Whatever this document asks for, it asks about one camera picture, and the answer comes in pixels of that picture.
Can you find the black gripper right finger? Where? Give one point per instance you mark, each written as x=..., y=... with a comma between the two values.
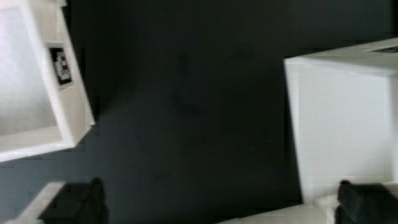
x=368, y=204

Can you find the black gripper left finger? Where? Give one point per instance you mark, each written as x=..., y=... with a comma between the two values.
x=77, y=206

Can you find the white drawer front one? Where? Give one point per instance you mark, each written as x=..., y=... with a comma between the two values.
x=45, y=111

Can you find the white drawer cabinet box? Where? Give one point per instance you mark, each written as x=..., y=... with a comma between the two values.
x=343, y=105

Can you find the white foam border frame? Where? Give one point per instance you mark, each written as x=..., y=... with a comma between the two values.
x=311, y=213

